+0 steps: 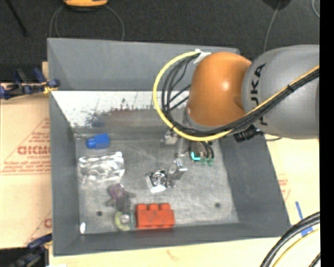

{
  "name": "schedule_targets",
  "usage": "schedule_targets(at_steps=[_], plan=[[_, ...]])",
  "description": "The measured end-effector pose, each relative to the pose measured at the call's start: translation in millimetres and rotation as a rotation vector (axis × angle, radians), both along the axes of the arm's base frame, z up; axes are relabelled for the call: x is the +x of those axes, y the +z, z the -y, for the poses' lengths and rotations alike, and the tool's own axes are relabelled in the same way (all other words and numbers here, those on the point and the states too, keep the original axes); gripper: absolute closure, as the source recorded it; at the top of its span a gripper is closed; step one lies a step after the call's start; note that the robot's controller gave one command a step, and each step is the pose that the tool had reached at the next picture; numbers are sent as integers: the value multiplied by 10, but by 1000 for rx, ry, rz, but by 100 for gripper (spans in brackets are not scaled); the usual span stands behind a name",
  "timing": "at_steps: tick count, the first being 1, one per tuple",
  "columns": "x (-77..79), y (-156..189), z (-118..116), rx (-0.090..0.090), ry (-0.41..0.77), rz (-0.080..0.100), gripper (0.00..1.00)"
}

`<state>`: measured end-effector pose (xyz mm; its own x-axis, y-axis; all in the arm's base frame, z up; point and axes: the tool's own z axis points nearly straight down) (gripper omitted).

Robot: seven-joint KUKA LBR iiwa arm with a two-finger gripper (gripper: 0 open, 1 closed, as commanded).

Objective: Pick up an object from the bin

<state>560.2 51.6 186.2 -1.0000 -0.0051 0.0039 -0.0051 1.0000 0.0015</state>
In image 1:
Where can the small white piece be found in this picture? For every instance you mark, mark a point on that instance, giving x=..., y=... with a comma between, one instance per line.
x=83, y=227

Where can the purple and grey toy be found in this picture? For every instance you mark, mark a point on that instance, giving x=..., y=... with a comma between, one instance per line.
x=119, y=195

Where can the blue plastic toy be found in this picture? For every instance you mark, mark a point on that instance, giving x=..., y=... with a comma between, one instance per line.
x=98, y=141

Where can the grey metal bin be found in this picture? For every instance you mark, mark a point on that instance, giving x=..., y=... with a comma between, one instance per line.
x=189, y=204

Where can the black cylinder on white bracket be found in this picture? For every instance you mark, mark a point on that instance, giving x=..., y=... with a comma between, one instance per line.
x=246, y=134

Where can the brown cardboard board, red print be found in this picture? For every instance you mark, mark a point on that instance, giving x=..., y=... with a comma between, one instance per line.
x=22, y=177

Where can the clear plastic packet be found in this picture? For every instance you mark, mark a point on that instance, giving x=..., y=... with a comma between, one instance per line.
x=101, y=167

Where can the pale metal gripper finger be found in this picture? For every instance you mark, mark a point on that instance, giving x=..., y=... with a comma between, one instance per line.
x=181, y=168
x=171, y=178

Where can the white box with silver top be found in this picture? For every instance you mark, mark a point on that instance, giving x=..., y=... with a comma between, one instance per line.
x=157, y=180

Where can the red-orange toy brick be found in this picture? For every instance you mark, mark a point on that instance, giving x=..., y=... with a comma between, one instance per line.
x=154, y=217

